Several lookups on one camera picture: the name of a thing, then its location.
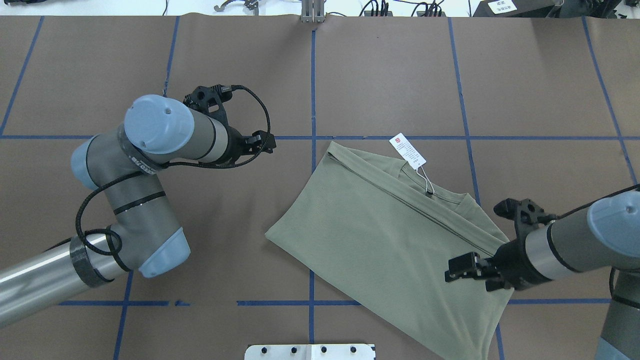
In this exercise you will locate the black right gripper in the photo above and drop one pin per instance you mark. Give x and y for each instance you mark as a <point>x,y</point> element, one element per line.
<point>512,266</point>

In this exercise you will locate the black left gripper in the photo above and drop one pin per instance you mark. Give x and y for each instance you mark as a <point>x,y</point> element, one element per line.
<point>234,145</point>

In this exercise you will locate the olive green long-sleeve shirt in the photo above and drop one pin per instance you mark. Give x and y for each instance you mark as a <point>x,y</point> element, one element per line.
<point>368,225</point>

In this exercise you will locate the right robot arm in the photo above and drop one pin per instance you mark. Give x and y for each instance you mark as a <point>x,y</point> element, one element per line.
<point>604,233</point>

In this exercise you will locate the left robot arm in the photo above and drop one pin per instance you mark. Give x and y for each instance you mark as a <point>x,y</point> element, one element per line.
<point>126,223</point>

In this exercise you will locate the white paper hang tag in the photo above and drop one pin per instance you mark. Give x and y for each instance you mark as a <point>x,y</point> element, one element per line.
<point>407,151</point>

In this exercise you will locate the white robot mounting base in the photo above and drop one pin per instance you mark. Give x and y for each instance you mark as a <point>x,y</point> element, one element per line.
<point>326,351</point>

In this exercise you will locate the aluminium frame post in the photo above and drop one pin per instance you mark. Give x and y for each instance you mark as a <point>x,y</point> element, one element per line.
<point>313,11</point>

